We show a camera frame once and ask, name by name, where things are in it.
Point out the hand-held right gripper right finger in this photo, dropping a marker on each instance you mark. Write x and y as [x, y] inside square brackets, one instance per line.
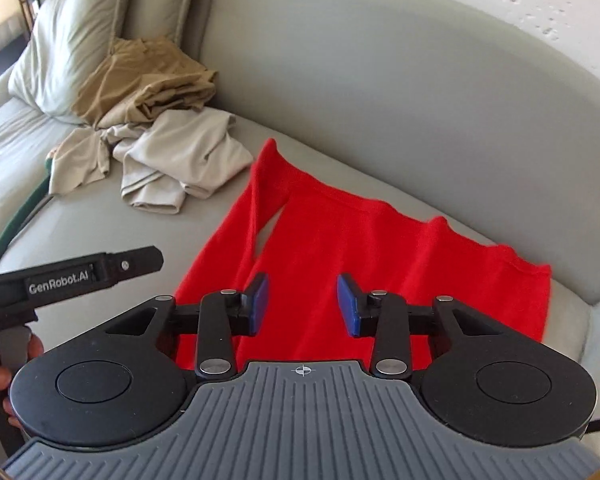
[347, 307]

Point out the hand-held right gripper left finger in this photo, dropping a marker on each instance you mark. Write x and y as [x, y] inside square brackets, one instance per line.
[261, 305]

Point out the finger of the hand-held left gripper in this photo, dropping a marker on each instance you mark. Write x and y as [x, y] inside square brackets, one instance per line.
[130, 262]

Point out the red garment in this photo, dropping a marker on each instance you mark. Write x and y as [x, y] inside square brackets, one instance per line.
[330, 230]

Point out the green fabric massage stick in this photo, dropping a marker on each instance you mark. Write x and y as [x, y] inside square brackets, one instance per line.
[15, 220]

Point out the beige garment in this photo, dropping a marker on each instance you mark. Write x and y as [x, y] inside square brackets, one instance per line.
[180, 150]

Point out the khaki pants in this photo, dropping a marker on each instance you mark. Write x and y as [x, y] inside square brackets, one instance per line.
[145, 85]

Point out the grey-green sofa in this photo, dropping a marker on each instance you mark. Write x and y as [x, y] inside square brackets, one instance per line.
[380, 85]

